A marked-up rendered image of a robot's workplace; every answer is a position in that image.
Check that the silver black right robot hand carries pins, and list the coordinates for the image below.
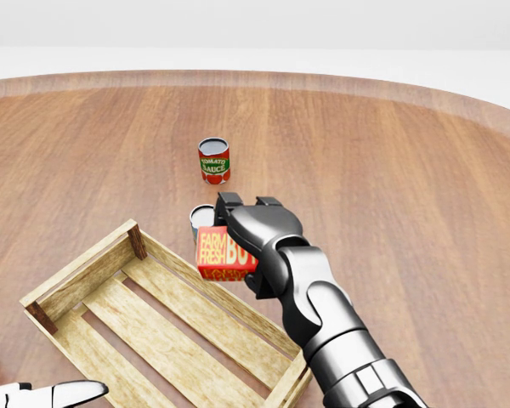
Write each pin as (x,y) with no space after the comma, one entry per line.
(297,276)

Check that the red butter box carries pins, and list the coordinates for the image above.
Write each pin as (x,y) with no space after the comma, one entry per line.
(212,253)

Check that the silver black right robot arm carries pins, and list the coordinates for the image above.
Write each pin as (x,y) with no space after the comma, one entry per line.
(357,374)

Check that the wooden slat tray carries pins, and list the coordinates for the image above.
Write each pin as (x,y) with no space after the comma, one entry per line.
(161,323)

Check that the silver-topped tin can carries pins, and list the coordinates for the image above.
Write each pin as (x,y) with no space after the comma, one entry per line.
(200,217)

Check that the tomato sauce can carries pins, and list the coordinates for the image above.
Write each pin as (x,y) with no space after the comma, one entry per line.
(214,163)

